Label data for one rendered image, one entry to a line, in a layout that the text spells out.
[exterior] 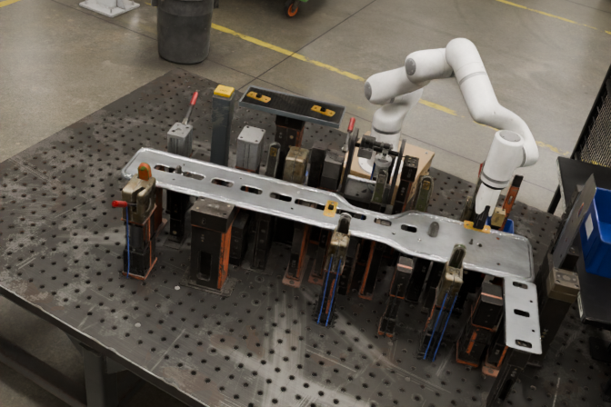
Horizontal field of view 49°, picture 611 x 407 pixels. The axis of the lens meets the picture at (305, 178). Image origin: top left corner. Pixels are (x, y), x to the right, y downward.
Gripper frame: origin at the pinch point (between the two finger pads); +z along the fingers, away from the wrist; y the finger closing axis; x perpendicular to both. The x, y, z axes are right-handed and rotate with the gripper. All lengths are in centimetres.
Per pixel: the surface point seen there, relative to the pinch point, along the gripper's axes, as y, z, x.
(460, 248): 18.2, -1.6, -5.9
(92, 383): 47, 69, -110
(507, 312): 27.9, 9.5, 11.2
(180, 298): 27, 40, -88
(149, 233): 18, 23, -102
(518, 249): -3.0, 9.5, 15.4
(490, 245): -1.3, 9.5, 6.2
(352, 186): -20.4, 13.0, -42.2
